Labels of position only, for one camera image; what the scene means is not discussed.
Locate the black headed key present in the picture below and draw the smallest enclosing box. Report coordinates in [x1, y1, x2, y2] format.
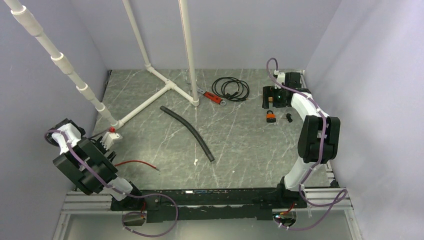
[281, 113, 293, 123]

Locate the orange black padlock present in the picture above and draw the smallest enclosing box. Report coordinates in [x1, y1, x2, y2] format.
[266, 110, 277, 123]

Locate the red wire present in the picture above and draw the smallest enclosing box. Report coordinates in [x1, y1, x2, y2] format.
[114, 160, 161, 172]

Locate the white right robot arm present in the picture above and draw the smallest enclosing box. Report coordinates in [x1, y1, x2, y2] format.
[262, 70, 341, 208]

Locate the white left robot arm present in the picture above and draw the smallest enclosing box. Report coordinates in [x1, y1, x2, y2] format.
[44, 118, 144, 210]

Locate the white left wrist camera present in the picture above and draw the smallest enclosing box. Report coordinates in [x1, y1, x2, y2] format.
[100, 126, 123, 150]

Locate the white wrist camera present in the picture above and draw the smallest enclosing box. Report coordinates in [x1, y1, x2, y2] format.
[100, 126, 123, 150]
[273, 70, 286, 86]

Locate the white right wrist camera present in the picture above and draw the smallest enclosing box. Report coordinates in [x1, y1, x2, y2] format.
[273, 70, 286, 86]

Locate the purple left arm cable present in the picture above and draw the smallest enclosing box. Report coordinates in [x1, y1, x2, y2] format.
[44, 129, 180, 239]

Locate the coiled black cable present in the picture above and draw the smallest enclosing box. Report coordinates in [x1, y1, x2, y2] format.
[211, 76, 250, 102]

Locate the red handled adjustable wrench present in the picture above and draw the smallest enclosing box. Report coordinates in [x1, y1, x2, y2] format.
[196, 87, 227, 106]

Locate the black corrugated hose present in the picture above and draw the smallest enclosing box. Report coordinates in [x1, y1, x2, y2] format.
[159, 105, 216, 163]

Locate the black mounting rail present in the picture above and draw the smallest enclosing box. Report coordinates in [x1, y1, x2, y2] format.
[110, 184, 307, 223]

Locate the aluminium frame rail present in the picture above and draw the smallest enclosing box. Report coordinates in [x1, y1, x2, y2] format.
[52, 165, 355, 240]

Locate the white pvc pipe frame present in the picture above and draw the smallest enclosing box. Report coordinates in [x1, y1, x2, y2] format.
[3, 0, 201, 131]

